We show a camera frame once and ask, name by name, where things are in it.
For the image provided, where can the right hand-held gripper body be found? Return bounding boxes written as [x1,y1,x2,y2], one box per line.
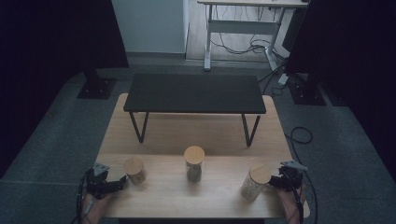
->
[278,160,308,191]

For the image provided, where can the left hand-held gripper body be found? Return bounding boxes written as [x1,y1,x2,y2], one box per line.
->
[85,161,112,200]

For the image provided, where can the glass jar with pale grains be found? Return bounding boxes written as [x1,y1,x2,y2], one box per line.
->
[240,163,273,202]

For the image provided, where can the short glass jar wooden lid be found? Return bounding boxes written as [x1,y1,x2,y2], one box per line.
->
[122,157,148,186]

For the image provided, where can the glass jar with dark contents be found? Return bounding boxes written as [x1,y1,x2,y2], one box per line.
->
[183,145,205,184]

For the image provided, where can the black metal rack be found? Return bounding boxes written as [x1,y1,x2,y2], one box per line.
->
[123,73,267,147]

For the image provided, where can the black stand base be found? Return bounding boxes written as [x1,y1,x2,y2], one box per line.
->
[77,68,118,101]
[288,74,327,106]

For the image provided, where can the white power strip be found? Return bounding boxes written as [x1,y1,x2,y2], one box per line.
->
[277,73,290,87]

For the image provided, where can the dark curtain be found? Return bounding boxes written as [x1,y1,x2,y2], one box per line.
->
[284,0,396,181]
[0,0,129,179]

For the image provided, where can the white-legged desk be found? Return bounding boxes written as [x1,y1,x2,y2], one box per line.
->
[196,0,309,72]

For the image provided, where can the white cabinet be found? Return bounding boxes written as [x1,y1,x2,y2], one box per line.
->
[110,0,190,54]

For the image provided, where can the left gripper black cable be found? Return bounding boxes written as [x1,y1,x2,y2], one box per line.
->
[73,172,94,224]

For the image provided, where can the black floor cable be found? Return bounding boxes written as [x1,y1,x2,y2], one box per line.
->
[284,125,319,224]

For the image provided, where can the black power strip cable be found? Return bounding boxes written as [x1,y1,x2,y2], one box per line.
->
[257,59,290,97]

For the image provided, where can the black cable tangle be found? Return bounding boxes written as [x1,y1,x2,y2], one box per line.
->
[209,6,286,63]

